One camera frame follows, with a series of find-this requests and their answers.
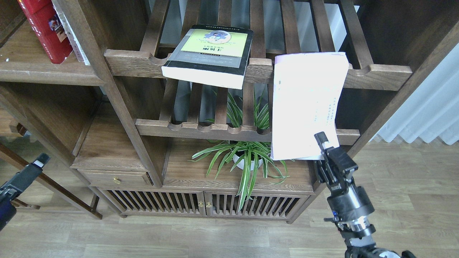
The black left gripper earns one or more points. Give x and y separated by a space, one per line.
18 184

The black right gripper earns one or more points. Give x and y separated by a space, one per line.
349 204

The white and purple book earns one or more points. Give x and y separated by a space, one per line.
307 88

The green and black book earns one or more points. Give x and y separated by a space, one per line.
211 55

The red book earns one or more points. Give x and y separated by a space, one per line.
48 28

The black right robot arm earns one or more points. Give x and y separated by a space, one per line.
367 248

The white book in shelf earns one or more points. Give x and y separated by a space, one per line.
74 42

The green spider plant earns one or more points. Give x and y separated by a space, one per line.
250 157

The brass drawer knob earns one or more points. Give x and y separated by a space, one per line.
116 180

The dark wooden bookshelf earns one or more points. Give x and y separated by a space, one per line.
115 117

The white curtain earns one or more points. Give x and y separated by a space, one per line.
432 111

